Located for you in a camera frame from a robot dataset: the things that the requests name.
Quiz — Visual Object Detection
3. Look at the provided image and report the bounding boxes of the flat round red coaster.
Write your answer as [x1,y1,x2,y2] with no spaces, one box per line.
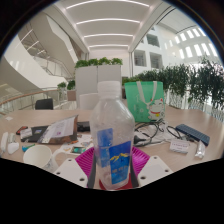
[98,179,135,192]

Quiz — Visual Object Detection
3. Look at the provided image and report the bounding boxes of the grey partition planter with plants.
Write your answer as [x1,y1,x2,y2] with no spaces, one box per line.
[74,56,124,110]

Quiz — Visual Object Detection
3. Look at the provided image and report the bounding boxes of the small white box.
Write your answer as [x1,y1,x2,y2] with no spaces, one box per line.
[169,138,191,155]

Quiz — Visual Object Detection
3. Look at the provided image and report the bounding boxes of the white oblong gadget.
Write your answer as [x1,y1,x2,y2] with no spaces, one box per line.
[0,131,9,155]

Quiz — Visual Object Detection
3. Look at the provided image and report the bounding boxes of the white plastic tube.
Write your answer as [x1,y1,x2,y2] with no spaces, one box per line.
[194,140,207,160]

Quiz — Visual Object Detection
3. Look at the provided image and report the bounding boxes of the small potted plant box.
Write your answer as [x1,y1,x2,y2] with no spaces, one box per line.
[56,79,77,102]

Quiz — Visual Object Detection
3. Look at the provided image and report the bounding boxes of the white chair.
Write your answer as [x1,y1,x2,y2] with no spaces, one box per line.
[78,92,101,111]

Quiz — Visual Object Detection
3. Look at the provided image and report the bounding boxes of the dark blue keyboard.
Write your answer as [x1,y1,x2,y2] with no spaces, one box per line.
[175,123,211,147]

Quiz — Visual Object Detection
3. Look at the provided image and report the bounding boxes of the white paper cup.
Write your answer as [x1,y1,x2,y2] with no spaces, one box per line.
[22,144,68,173]

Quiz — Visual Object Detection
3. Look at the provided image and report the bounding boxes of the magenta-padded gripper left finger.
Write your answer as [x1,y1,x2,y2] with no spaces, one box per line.
[53,146,99,190]

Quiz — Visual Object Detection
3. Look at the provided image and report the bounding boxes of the green tote bag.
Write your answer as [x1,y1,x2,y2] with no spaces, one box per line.
[123,80,166,124]

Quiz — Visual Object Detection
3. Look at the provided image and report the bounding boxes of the black chair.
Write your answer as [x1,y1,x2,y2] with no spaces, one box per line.
[34,97,55,111]

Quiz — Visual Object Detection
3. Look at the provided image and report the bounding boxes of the small red-black object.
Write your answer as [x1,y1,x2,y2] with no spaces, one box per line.
[15,125,30,136]

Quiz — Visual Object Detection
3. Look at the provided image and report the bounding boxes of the black notebook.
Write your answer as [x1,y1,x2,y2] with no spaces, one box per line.
[19,124,51,144]

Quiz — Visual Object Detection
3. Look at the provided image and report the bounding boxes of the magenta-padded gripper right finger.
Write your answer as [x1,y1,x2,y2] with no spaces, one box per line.
[129,146,175,189]

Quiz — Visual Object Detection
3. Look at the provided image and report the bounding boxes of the clear blue-labelled water bottle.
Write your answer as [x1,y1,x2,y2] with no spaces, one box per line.
[89,80,136,191]

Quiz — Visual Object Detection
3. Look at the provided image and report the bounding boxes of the tangle of black cables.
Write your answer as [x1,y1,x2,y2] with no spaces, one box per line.
[133,119,183,148]

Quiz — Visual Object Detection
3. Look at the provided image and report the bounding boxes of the colourful cards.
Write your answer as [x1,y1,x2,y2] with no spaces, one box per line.
[64,133,94,155]

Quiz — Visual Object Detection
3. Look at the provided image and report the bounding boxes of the row of green trees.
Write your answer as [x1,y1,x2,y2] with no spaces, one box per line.
[121,56,224,113]

